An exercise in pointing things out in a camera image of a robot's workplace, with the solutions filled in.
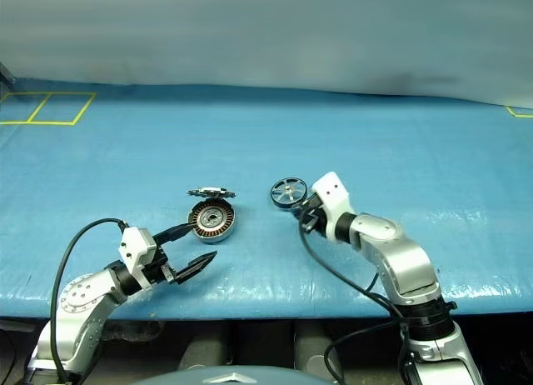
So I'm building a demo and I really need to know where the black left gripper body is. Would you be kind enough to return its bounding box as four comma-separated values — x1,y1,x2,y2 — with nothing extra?
141,237,181,288

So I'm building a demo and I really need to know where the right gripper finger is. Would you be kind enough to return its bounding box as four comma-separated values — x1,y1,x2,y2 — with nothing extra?
291,196,314,221

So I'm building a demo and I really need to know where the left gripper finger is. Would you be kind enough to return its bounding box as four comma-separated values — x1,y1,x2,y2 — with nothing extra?
152,222,197,249
172,250,219,287

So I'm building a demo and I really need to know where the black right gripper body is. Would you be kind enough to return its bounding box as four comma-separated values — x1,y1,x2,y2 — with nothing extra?
300,192,331,237

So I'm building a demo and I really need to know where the silver spoked rotor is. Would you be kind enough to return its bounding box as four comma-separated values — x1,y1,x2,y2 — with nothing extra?
269,176,310,213

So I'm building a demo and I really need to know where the silver round motor housing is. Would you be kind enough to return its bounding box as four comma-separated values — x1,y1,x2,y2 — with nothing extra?
189,196,238,245

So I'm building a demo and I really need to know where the round motor lid with circuit board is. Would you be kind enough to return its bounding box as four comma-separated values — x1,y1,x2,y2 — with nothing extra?
187,185,238,200

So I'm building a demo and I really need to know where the grey rounded column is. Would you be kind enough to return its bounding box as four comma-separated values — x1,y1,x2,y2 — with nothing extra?
177,321,229,372
293,321,345,376

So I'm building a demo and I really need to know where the grey domed shape with chevron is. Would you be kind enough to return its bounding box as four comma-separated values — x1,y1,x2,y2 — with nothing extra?
139,364,339,385

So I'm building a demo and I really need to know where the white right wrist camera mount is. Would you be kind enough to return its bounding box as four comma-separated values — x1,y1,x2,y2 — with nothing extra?
311,172,357,241

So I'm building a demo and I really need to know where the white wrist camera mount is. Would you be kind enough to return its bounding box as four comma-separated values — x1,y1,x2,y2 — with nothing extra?
117,226,158,293
311,172,357,241

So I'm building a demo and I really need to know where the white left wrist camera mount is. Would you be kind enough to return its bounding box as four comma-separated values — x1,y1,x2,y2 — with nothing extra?
117,226,158,293

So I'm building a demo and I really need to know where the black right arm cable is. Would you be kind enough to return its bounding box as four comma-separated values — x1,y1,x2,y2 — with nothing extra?
297,212,417,385

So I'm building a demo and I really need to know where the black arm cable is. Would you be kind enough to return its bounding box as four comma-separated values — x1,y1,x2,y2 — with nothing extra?
49,217,128,384
297,212,417,385

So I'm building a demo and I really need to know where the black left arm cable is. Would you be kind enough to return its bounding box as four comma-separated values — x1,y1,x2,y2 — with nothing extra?
49,217,128,384

